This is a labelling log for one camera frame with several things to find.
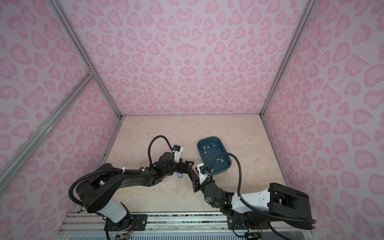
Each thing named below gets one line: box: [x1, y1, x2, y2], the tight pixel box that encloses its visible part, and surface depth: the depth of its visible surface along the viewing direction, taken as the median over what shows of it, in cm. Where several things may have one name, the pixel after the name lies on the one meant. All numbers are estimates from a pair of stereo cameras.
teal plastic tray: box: [197, 136, 232, 175], surface depth 101 cm
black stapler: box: [187, 167, 201, 193], surface depth 70 cm
